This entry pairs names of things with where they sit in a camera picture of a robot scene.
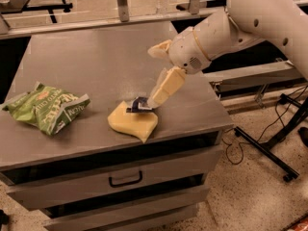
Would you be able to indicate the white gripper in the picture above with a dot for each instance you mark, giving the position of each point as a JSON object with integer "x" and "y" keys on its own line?
{"x": 185, "y": 52}

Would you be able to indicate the dark blue rxbar wrapper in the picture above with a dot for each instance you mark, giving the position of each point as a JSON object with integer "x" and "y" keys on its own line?
{"x": 139, "y": 105}

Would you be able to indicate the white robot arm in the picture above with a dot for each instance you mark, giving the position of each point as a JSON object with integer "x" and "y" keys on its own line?
{"x": 241, "y": 24}

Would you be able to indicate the yellow sponge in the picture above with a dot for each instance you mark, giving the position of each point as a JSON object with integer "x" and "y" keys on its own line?
{"x": 140, "y": 125}

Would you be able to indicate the black stand base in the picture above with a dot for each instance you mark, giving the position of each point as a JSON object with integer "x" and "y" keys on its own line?
{"x": 265, "y": 147}

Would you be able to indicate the green chip bag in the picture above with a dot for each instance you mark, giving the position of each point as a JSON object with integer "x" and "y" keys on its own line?
{"x": 47, "y": 108}

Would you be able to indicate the grey drawer cabinet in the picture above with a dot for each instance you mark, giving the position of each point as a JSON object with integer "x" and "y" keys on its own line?
{"x": 66, "y": 176}

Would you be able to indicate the black drawer handle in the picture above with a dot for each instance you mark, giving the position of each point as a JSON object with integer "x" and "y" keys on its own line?
{"x": 128, "y": 180}

